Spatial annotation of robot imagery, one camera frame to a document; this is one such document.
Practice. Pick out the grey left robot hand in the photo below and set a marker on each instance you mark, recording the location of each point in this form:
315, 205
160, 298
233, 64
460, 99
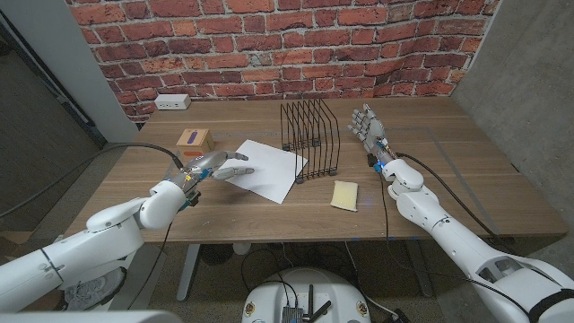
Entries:
204, 166

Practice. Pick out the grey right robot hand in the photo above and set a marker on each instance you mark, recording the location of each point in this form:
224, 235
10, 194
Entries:
374, 132

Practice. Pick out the white paper file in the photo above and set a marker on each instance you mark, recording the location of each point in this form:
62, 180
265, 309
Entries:
264, 172

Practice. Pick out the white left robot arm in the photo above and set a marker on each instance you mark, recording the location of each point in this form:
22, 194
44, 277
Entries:
89, 247

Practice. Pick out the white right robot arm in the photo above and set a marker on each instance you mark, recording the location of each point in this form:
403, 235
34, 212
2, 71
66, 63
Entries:
448, 238

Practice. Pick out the yellow sponge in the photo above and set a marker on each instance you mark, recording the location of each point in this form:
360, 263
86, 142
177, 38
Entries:
344, 196

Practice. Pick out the white power strip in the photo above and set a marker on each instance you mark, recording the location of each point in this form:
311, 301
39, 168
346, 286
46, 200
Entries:
172, 102

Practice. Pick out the white table leg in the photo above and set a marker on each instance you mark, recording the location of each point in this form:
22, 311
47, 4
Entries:
188, 269

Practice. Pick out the red brick printed backdrop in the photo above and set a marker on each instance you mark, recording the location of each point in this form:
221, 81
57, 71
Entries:
278, 40

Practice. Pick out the white robot torso base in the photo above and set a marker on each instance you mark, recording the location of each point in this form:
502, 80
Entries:
269, 291

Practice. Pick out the grey sneaker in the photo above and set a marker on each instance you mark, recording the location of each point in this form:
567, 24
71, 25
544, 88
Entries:
98, 291

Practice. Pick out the black antenna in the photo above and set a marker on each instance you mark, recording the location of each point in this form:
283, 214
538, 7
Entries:
324, 308
310, 296

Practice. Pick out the grey computer box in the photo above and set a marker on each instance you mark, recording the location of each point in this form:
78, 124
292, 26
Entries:
292, 315

